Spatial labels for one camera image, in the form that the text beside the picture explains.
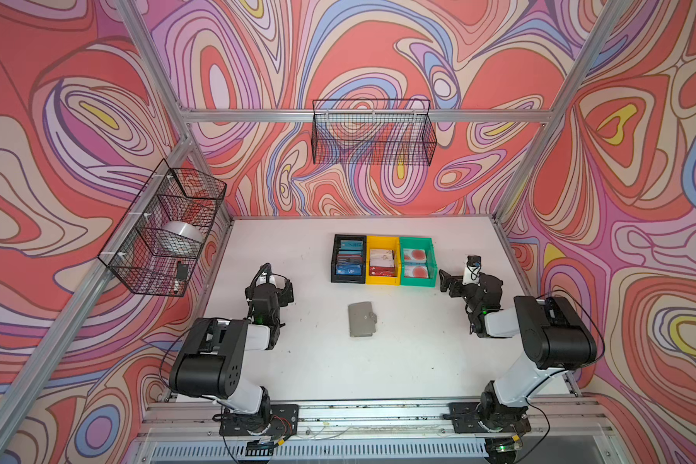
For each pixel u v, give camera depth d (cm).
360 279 99
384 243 105
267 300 70
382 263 103
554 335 48
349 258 105
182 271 73
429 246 103
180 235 70
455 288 86
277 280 82
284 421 72
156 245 74
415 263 104
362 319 91
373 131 96
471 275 82
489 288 73
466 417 73
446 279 87
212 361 45
